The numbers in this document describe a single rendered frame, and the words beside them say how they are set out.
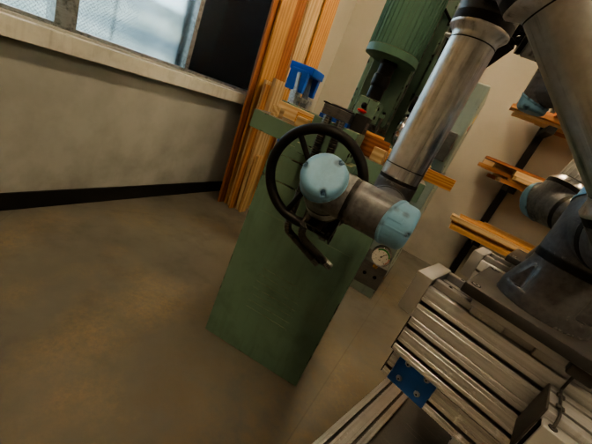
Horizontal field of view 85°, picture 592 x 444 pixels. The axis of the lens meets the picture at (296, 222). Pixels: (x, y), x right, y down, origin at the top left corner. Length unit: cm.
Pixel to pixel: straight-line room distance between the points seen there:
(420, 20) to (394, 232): 80
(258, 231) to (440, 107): 77
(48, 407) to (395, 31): 145
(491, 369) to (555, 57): 49
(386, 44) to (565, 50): 70
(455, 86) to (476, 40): 7
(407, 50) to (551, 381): 90
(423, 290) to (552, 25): 45
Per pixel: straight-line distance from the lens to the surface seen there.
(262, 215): 116
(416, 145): 61
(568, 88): 52
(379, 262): 102
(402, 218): 50
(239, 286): 129
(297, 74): 201
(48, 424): 119
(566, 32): 51
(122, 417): 120
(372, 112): 115
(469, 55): 63
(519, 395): 72
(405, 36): 116
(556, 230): 69
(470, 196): 351
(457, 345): 72
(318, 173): 49
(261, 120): 114
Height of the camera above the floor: 98
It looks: 20 degrees down
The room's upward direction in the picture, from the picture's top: 23 degrees clockwise
